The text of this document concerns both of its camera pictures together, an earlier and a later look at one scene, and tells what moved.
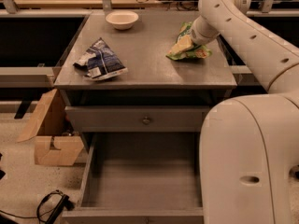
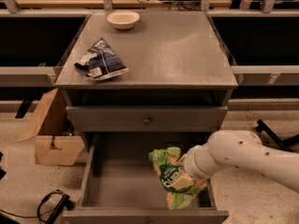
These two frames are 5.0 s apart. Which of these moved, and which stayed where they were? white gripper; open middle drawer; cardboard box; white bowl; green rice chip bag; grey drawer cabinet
Moved: green rice chip bag; white gripper
Stayed: grey drawer cabinet; cardboard box; white bowl; open middle drawer
